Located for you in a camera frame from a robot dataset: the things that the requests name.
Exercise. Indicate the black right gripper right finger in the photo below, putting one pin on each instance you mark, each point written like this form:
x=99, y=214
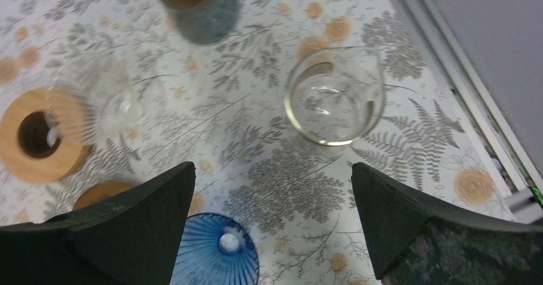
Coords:
x=415, y=238

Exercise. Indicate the clear ribbed glass dripper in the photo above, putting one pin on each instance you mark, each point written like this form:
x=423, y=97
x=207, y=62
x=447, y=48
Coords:
x=91, y=98

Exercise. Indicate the blue ribbed glass dripper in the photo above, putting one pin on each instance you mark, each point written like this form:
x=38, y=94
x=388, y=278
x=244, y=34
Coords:
x=215, y=249

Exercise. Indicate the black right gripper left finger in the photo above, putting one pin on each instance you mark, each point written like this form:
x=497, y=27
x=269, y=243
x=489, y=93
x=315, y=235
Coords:
x=130, y=238

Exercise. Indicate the clear glass carafe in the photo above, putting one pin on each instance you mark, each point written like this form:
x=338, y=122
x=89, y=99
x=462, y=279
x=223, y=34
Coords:
x=336, y=95

